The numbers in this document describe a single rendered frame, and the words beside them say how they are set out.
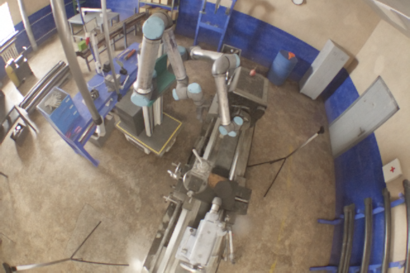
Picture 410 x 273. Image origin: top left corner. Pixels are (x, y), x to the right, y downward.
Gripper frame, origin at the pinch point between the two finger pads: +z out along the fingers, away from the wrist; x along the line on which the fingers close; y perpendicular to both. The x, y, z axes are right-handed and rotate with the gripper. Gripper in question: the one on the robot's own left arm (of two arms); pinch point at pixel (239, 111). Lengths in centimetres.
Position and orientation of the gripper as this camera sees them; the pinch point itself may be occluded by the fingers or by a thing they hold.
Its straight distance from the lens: 187.5
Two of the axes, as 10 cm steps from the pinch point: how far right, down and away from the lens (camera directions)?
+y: 1.0, 6.9, 7.1
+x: 9.2, 2.1, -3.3
